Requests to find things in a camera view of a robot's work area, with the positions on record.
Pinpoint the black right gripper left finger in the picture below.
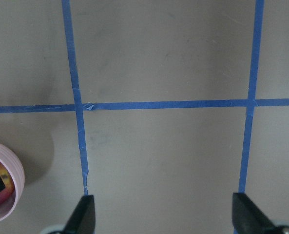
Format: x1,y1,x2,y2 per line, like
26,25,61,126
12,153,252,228
63,195,96,234

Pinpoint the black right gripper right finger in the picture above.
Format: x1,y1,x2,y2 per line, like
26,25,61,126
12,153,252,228
232,193,281,234

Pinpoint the red apple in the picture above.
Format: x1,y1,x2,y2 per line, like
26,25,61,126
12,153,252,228
0,163,15,205

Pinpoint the small pink bowl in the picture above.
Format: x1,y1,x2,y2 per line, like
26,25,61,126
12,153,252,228
0,144,25,221

